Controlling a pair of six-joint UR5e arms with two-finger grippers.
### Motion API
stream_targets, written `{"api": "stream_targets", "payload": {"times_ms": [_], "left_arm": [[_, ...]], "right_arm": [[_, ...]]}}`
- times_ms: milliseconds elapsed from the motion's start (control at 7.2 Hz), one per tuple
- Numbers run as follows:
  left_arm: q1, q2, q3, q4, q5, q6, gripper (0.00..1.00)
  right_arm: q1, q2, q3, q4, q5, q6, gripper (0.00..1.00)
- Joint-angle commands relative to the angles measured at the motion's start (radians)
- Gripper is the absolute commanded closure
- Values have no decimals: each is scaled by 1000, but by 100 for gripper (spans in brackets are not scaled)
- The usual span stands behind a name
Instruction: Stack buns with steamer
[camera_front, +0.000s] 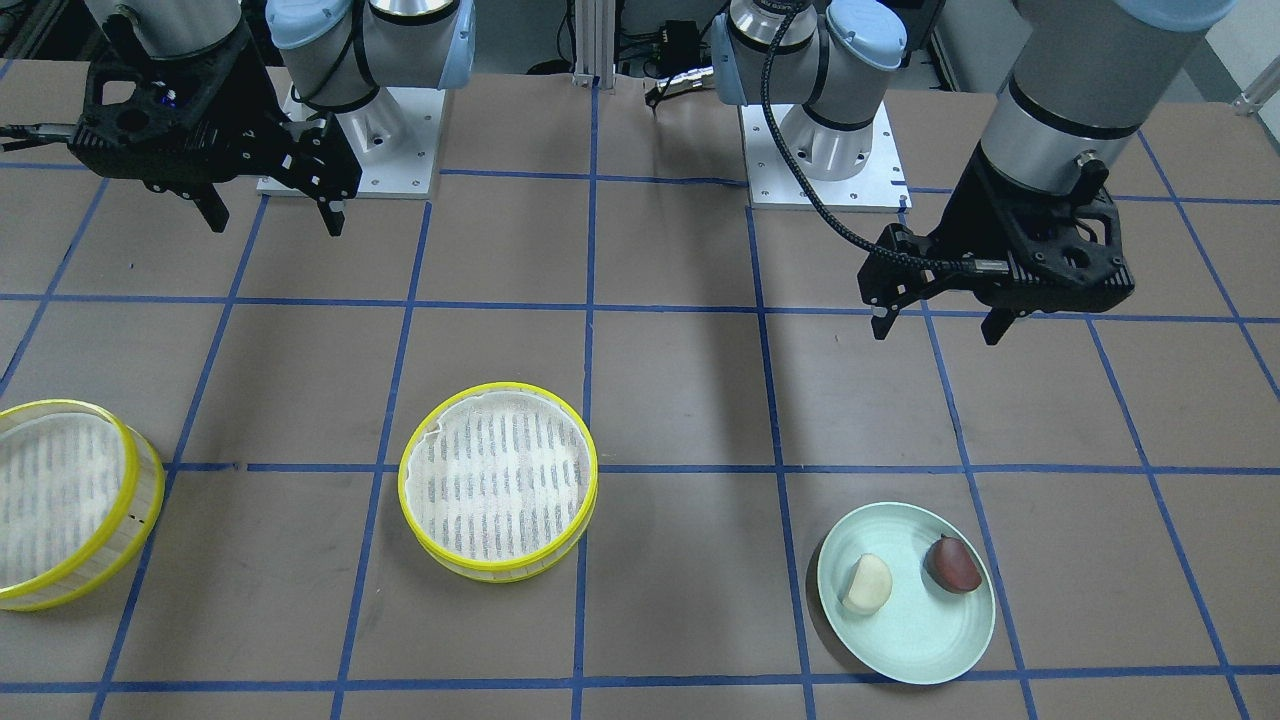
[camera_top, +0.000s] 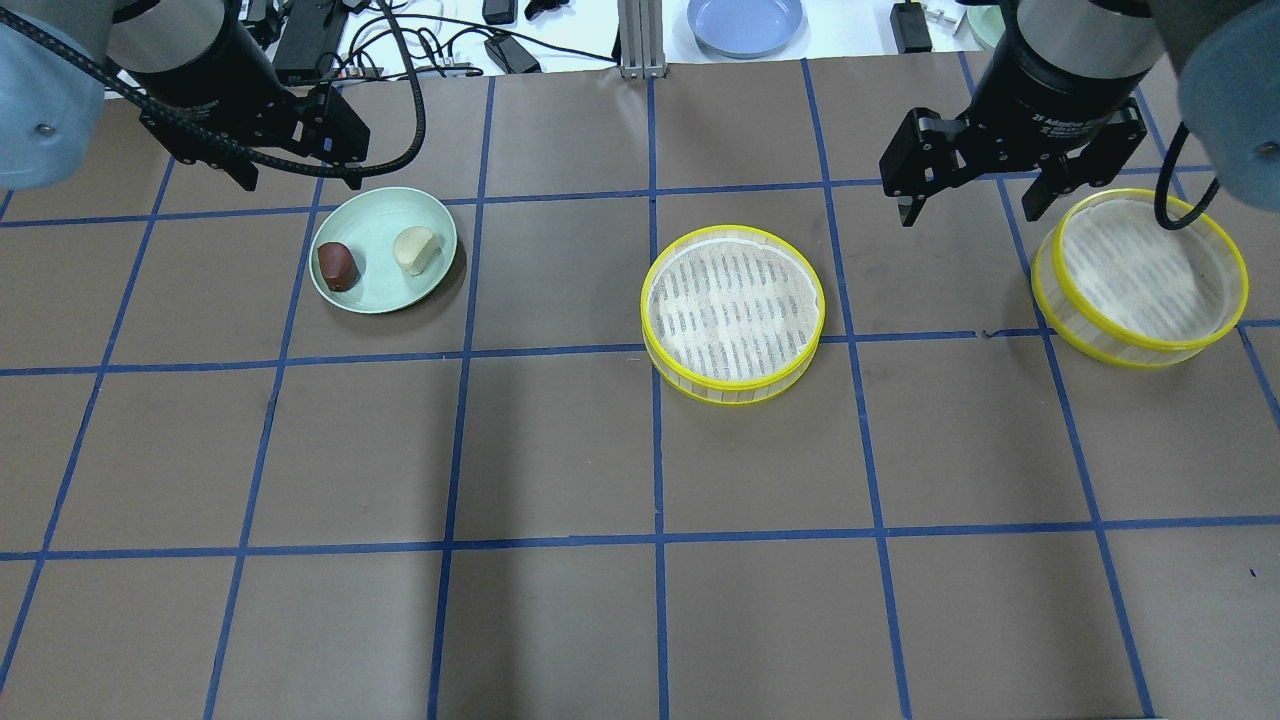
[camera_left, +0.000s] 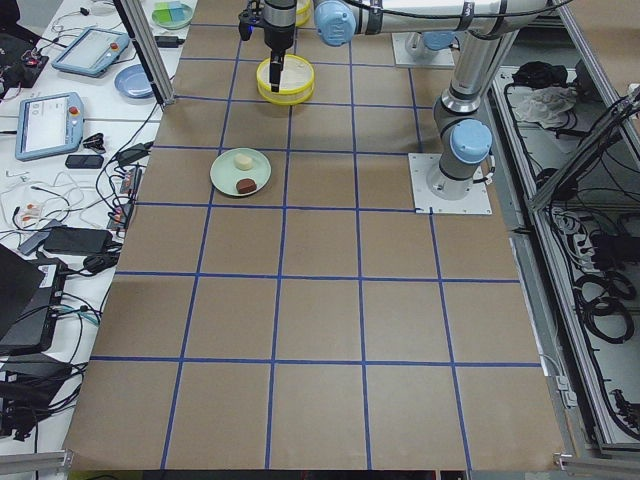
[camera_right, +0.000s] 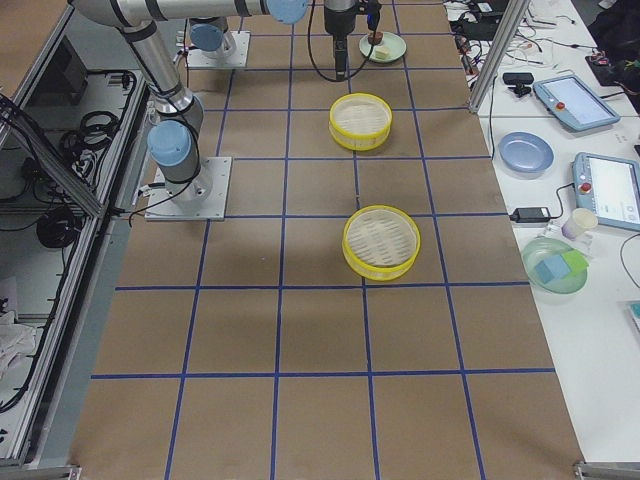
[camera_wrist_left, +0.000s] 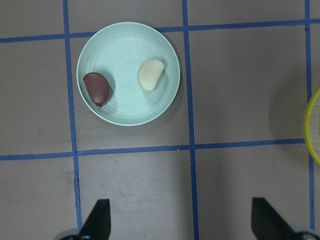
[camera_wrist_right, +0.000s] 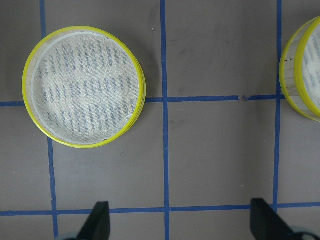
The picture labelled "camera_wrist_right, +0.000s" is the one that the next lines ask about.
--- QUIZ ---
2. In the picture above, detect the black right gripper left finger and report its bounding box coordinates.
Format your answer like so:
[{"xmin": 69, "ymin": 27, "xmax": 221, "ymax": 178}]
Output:
[{"xmin": 77, "ymin": 201, "xmax": 111, "ymax": 240}]

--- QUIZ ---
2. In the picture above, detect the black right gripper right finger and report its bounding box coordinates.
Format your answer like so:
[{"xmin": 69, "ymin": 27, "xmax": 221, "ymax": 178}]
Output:
[{"xmin": 250, "ymin": 198, "xmax": 300, "ymax": 240}]

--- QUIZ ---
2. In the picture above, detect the yellow bamboo steamer basket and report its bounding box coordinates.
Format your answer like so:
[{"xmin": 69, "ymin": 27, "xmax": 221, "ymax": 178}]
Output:
[{"xmin": 22, "ymin": 26, "xmax": 147, "ymax": 149}]

